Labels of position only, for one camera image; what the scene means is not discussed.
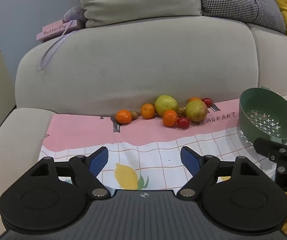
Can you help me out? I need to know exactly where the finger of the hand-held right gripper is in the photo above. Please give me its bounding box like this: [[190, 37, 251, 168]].
[[254, 137, 287, 162]]

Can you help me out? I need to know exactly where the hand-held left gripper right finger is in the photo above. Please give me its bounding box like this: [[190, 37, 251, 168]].
[[176, 146, 259, 199]]

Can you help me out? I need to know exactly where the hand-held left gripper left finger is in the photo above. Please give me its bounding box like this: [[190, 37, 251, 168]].
[[30, 146, 110, 199]]

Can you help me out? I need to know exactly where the green plastic colander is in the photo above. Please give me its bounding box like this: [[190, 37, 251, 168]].
[[239, 87, 287, 140]]

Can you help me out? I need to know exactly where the green red mango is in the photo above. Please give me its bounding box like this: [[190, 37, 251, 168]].
[[185, 100, 208, 122]]

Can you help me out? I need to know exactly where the green lemon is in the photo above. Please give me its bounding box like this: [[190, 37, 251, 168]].
[[155, 95, 178, 117]]

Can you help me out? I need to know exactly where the pink checked printed cloth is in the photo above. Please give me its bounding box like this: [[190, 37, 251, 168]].
[[39, 99, 287, 193]]

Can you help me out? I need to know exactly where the beige fabric sofa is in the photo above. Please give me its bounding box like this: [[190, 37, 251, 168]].
[[0, 0, 287, 233]]

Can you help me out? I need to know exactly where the lilac ribbon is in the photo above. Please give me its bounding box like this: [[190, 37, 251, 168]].
[[39, 20, 72, 70]]

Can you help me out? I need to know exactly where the houndstooth cushion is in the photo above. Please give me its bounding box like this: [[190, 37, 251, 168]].
[[198, 0, 287, 34]]

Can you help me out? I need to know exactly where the pink gift box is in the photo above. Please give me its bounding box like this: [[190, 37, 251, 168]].
[[36, 19, 78, 41]]

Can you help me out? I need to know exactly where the purple plush toy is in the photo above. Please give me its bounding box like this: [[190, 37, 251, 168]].
[[64, 6, 87, 29]]

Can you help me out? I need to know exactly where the beige cushion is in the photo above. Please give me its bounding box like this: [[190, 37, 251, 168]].
[[76, 0, 202, 28]]

